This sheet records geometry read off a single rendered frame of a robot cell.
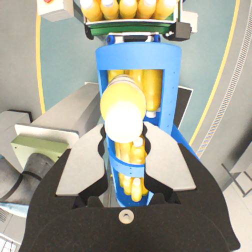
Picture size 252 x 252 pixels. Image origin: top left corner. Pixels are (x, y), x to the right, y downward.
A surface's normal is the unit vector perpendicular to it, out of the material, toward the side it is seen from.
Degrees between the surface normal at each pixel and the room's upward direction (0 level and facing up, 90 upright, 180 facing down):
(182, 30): 0
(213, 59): 0
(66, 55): 0
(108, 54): 39
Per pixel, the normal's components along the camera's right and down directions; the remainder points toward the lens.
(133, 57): -0.15, 0.49
